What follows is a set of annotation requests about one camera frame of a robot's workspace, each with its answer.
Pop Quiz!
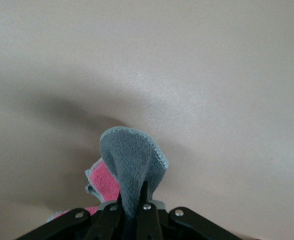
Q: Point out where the grey and pink cloth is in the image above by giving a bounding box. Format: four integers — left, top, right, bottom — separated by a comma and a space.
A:
46, 126, 170, 223

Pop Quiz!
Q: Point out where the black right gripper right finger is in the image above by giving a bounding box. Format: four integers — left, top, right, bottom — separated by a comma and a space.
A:
134, 181, 163, 240

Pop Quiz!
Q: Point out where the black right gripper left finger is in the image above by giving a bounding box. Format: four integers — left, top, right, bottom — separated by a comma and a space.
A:
86, 194, 124, 240

